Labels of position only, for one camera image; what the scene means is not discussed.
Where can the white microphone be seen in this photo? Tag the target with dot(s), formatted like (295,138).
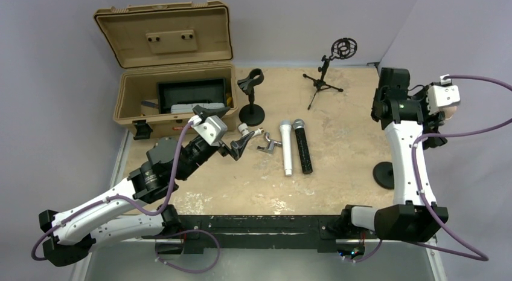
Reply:
(285,130)

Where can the chrome metal faucet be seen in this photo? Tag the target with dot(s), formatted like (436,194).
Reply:
(271,144)

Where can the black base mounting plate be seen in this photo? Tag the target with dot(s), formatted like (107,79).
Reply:
(192,234)

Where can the white plastic faucet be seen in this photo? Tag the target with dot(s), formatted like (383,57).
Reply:
(243,128)

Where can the black microphone silver grille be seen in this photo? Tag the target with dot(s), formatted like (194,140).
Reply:
(303,149)

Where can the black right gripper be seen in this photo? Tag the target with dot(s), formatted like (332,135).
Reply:
(435,118)

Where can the beige pink microphone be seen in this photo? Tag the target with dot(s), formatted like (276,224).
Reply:
(449,111)

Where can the grey plastic tool case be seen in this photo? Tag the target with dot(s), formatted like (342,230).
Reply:
(188,108)

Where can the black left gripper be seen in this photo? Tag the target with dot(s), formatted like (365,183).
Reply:
(235,146)

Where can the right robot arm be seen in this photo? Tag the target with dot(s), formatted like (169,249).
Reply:
(414,216)

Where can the black round-base mic stand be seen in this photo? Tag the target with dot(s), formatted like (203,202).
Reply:
(251,114)

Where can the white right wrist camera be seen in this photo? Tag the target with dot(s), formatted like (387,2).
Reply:
(443,93)

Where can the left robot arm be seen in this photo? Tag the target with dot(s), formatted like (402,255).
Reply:
(139,205)

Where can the black inner tray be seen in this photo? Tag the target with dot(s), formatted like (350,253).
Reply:
(211,90)

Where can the tan plastic storage case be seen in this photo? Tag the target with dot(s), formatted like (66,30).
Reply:
(167,43)

